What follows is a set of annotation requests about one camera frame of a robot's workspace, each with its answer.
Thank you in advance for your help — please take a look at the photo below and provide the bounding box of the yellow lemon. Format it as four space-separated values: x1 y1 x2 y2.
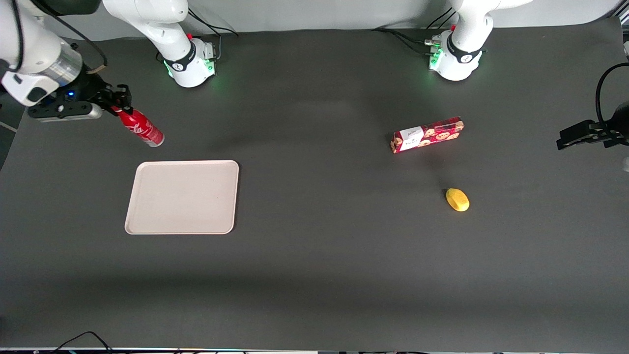
446 188 470 212

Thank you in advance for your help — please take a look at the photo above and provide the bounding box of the red tartan cookie box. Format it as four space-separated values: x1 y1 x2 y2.
391 117 465 154

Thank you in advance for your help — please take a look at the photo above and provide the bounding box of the black base cable bundle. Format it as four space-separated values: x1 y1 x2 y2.
372 7 458 56
187 7 240 62

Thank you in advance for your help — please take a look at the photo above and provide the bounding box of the thin black table-edge cable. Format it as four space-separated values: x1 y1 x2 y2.
48 331 114 354

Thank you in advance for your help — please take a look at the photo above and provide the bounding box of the red coke bottle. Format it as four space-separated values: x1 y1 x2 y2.
113 106 165 148

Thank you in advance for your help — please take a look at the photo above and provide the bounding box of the black looped cable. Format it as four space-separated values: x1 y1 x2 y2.
595 62 629 126

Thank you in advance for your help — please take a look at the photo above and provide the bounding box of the beige plastic tray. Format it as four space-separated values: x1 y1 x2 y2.
124 160 240 235

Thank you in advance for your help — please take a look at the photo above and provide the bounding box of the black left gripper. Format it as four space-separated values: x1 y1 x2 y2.
556 101 629 150

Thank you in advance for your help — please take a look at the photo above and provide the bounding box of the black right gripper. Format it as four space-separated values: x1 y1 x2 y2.
48 73 134 118

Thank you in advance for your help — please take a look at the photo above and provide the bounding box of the silver wrist camera bar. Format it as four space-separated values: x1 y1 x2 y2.
28 102 103 122

